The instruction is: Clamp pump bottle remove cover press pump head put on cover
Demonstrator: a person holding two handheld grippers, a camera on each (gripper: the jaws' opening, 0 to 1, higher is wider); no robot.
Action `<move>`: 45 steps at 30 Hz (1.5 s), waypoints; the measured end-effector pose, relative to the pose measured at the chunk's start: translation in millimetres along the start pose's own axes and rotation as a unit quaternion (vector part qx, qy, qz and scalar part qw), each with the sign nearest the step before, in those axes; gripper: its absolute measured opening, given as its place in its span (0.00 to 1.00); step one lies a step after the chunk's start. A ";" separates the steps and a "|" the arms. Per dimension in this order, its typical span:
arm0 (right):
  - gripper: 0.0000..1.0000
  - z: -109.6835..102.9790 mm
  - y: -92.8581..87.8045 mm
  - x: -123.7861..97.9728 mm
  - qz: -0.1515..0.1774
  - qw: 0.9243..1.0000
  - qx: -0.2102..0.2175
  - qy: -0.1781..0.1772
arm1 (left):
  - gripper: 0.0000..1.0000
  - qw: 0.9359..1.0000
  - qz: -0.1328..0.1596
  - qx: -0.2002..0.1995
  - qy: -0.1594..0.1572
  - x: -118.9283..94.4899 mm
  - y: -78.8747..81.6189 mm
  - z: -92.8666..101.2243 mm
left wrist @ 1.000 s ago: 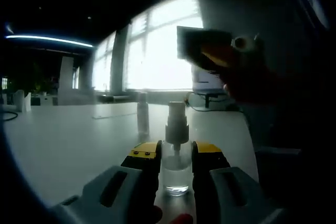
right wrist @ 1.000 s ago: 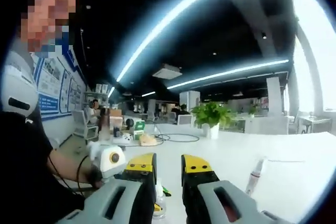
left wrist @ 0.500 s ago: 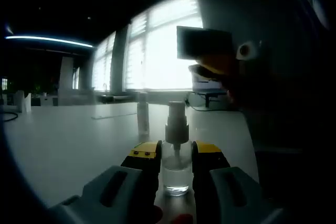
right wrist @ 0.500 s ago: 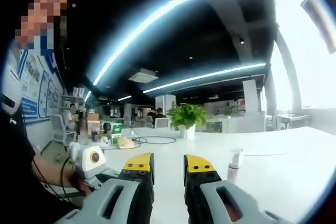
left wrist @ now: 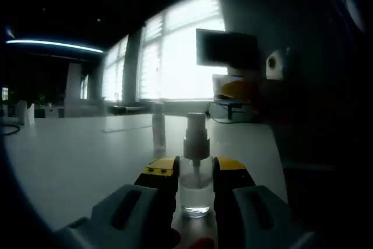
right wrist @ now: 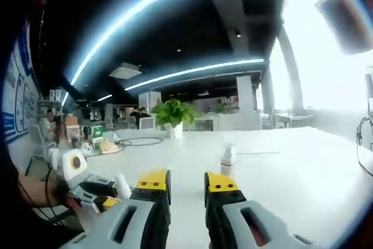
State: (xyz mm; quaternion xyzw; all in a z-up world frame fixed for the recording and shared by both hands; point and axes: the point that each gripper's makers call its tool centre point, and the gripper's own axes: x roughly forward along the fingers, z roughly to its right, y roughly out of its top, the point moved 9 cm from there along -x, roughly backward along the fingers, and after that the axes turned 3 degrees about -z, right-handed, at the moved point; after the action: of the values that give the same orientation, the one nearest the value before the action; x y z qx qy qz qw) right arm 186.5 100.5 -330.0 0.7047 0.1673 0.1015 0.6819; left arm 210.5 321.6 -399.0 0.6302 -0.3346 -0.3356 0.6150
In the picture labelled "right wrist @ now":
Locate green box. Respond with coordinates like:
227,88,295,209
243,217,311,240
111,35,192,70
91,125,105,145

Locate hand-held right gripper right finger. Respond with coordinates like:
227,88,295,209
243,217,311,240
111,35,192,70
203,171,317,249

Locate white game controller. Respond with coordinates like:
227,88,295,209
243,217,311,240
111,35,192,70
79,142,93,157

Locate long curved ceiling light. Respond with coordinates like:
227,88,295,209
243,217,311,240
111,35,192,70
69,0,275,86

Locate blue white wall poster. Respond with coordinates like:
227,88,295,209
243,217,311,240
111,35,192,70
2,23,45,145

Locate green plant in white pot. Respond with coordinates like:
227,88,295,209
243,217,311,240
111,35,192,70
149,98,196,139

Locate person's black shirt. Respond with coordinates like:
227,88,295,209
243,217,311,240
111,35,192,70
0,132,85,249

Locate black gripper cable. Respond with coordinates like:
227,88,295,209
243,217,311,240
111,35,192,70
16,166,71,221

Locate straight ceiling light strip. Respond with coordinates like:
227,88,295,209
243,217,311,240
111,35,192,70
124,58,265,92

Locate clear glass pump bottle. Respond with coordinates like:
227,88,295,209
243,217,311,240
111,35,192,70
114,172,132,199

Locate beige box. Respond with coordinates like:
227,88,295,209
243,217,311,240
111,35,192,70
98,140,121,155

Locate person's left hand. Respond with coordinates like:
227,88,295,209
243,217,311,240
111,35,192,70
54,186,85,212

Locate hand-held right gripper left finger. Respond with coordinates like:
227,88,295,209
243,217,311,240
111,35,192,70
67,168,172,249

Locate white labelled pump bottle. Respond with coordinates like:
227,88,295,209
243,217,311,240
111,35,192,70
219,143,237,177

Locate wide clear bottle cover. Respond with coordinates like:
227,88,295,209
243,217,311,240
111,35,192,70
221,143,237,162

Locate black table cable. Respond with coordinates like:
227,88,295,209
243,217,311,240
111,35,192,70
115,136,164,148

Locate ceiling air vent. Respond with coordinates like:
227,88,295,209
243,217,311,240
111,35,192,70
108,61,143,80

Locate black fan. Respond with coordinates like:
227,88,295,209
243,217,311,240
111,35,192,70
355,115,373,177

